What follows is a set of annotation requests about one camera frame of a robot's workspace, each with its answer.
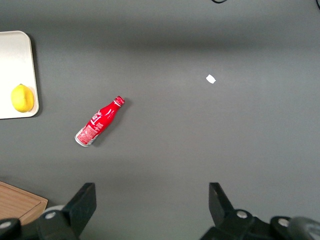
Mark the beige rectangular plastic tray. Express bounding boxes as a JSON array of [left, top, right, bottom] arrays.
[[0, 30, 40, 120]]

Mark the wooden drawer cabinet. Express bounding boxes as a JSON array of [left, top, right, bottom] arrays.
[[0, 180, 49, 226]]

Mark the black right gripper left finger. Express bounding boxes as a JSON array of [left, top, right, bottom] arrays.
[[61, 182, 98, 237]]

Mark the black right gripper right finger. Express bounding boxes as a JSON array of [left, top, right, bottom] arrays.
[[208, 182, 255, 228]]

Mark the red cola bottle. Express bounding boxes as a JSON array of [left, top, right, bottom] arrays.
[[74, 95, 126, 148]]

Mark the yellow lemon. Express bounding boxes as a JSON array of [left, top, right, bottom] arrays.
[[10, 83, 35, 113]]

